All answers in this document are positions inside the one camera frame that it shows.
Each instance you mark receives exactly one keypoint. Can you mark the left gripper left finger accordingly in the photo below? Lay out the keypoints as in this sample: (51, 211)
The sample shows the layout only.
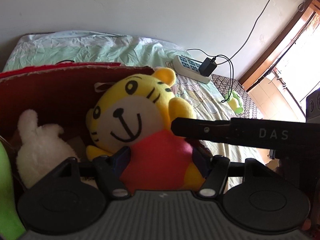
(107, 173)

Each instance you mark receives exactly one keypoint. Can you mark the wooden window frame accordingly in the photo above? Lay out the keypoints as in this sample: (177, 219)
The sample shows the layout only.
(282, 42)

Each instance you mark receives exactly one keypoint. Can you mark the brown patterned mattress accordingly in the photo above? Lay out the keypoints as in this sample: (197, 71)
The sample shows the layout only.
(250, 109)

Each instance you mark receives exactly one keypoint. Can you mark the green bean plush toy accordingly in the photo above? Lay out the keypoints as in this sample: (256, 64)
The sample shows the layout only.
(11, 226)

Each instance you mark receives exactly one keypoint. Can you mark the white power strip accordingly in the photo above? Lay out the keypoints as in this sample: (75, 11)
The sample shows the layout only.
(189, 68)

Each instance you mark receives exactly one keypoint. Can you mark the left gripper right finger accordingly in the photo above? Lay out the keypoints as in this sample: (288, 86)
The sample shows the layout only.
(214, 170)

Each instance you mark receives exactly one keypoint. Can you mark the red cardboard box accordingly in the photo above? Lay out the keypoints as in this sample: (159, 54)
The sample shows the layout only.
(60, 94)

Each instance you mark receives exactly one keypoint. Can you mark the yellow tiger plush toy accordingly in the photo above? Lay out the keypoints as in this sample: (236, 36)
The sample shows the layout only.
(137, 112)

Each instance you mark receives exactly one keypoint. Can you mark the small green frog plush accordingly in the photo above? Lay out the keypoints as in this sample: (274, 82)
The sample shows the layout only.
(235, 101)

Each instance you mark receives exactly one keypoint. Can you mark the black charger plug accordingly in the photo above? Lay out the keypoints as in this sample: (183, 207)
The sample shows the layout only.
(207, 67)

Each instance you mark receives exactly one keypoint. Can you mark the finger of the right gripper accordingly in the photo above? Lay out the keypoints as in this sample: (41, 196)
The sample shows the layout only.
(215, 131)

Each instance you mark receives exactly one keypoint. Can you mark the white rabbit plush toy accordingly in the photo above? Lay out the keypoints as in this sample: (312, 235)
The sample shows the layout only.
(42, 148)

